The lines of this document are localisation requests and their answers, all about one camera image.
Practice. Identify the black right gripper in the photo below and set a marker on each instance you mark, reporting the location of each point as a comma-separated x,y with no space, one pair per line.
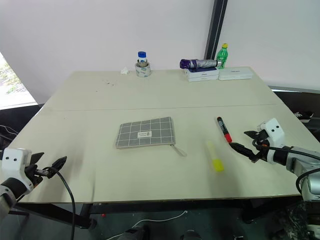
261,147

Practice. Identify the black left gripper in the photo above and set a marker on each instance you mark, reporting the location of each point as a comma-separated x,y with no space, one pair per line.
42,172

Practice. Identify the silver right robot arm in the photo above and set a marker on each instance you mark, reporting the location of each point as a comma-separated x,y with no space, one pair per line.
297,160

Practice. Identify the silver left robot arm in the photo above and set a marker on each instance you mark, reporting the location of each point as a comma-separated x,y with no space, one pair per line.
12,187

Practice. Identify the grey checked pencil pouch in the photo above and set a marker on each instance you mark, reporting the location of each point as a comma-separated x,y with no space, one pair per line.
142,135

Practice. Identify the red and black marker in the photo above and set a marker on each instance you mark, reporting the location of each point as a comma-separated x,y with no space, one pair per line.
224,130

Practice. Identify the yellow highlighter pen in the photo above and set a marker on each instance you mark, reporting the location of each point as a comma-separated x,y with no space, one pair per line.
217,163

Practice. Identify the black and white sneaker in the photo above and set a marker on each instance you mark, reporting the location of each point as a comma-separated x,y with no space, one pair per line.
303,116

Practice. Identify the flat white box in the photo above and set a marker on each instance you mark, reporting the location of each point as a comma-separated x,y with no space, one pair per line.
234,73

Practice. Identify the white box with blue edge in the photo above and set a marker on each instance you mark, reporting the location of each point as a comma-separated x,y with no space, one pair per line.
203,74

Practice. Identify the green plastic bottle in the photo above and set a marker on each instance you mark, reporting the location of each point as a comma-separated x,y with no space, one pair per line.
222,57

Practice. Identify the purple and silver folded umbrella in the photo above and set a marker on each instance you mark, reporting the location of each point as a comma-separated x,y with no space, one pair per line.
200,63

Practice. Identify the crumpled white tissue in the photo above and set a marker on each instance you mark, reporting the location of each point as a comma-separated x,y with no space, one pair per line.
124,71

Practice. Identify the white tape roll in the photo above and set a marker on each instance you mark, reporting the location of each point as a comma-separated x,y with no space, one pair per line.
143,70

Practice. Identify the blue capped small bottle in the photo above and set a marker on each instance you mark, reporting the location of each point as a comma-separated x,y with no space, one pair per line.
141,57

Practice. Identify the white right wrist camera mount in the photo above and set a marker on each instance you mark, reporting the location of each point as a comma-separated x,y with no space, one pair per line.
274,133

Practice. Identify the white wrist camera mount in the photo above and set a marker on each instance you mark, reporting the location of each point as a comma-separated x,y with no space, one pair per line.
274,133
13,161

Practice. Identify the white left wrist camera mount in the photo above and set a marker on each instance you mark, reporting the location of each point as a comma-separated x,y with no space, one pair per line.
13,161

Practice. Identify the dark window frame post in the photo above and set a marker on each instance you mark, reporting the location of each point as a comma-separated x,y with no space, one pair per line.
215,27

